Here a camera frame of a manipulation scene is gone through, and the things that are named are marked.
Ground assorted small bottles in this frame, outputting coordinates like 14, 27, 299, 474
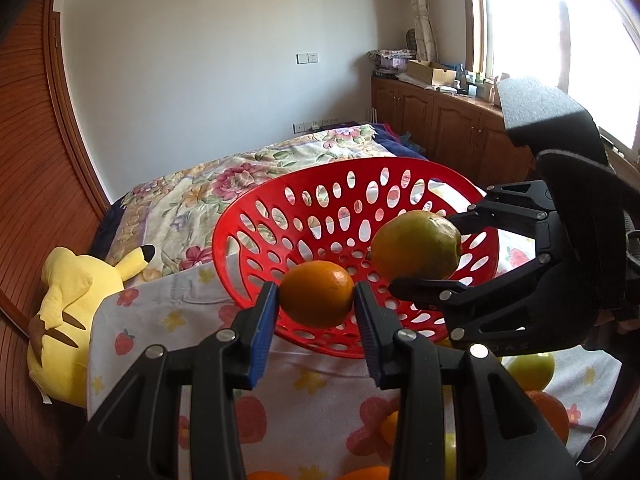
452, 62, 491, 103

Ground cardboard box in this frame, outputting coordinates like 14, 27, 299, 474
406, 59, 457, 87

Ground patterned curtain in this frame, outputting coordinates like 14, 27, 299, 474
402, 0, 441, 63

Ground dark blue blanket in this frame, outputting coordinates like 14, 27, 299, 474
372, 124, 431, 162

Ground yellow plush toy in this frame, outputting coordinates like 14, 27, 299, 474
27, 244, 157, 408

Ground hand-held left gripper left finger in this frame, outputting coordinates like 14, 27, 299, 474
82, 281, 281, 480

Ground floral quilt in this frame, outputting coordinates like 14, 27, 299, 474
107, 122, 431, 288

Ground wooden-framed window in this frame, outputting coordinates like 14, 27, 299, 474
462, 0, 640, 156

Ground red perforated plastic basket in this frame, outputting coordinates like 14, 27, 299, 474
211, 157, 501, 359

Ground large bumpy orange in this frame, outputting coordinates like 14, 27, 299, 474
525, 390, 571, 448

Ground white flower-print cloth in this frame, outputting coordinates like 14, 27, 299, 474
86, 180, 623, 480

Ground wooden cabinet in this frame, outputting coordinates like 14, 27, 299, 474
371, 76, 536, 186

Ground white wall sockets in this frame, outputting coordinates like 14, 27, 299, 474
292, 117, 341, 135

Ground smooth orange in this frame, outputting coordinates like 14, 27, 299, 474
279, 261, 355, 328

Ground small mandarin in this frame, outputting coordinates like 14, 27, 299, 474
380, 410, 401, 447

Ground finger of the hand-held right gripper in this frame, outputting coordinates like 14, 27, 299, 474
447, 179, 557, 261
389, 254, 585, 359

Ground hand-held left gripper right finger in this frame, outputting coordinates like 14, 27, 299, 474
352, 282, 583, 480

